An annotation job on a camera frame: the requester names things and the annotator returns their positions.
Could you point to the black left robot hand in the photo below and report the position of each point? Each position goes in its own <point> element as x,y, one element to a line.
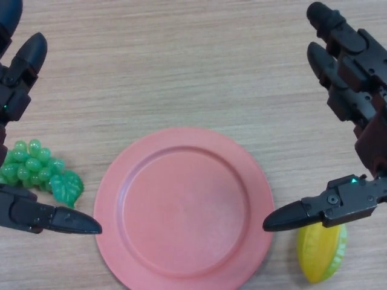
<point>21,69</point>

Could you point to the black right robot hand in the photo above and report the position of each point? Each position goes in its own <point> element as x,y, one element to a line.
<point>356,66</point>

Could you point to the green plastic grape bunch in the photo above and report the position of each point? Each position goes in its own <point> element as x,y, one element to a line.
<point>33,164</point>

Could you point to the pink round plate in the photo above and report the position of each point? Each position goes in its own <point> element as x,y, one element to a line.
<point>184,208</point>

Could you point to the yellow green starfruit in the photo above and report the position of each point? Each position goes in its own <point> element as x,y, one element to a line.
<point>319,256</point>

